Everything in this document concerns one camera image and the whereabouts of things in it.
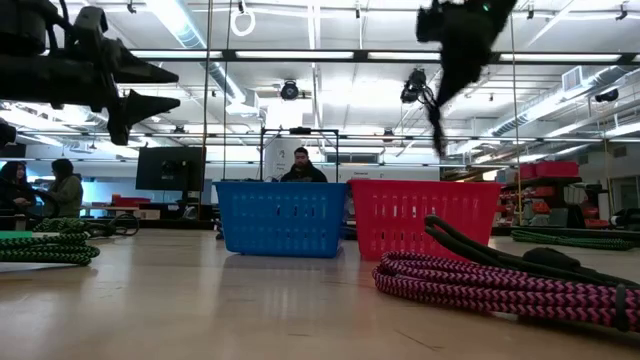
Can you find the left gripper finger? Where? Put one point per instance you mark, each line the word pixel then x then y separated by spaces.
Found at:
pixel 137 72
pixel 127 110

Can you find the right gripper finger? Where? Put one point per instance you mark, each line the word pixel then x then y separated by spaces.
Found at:
pixel 440 90
pixel 452 90

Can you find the red plastic basket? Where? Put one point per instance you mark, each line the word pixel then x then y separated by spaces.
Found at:
pixel 410 215

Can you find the blue plastic basket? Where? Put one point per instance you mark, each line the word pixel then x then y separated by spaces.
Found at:
pixel 280 220

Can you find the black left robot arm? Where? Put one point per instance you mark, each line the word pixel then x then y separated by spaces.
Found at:
pixel 20 25

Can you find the black monitor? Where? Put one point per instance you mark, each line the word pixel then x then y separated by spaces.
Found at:
pixel 170 167

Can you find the thin vertical pole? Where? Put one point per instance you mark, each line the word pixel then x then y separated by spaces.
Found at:
pixel 206 100
pixel 515 125

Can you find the black overhead beam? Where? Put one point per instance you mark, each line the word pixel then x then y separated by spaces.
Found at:
pixel 360 55

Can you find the red crate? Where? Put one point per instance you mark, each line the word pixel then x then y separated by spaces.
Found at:
pixel 131 201

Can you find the person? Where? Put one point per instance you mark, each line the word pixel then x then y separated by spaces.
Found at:
pixel 302 172
pixel 15 190
pixel 67 192

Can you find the small red bin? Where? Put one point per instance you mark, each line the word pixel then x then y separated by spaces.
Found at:
pixel 527 171

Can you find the large red bin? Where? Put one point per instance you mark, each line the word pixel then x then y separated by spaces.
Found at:
pixel 557 169

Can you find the black storage shelf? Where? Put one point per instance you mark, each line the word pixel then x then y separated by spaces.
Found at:
pixel 550 181

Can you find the black ceiling spotlight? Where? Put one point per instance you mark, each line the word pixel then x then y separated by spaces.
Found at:
pixel 606 95

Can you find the white banner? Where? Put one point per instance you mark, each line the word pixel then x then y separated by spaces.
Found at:
pixel 275 155

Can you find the black rig camera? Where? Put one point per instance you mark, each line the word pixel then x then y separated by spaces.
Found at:
pixel 412 86

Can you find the silver ventilation duct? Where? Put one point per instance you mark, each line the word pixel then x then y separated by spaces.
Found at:
pixel 187 35
pixel 525 122

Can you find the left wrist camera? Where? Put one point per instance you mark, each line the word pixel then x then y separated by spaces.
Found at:
pixel 90 20

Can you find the black stand frame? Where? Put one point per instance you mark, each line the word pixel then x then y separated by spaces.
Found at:
pixel 300 131

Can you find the black dome camera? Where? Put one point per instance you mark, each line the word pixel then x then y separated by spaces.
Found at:
pixel 289 91

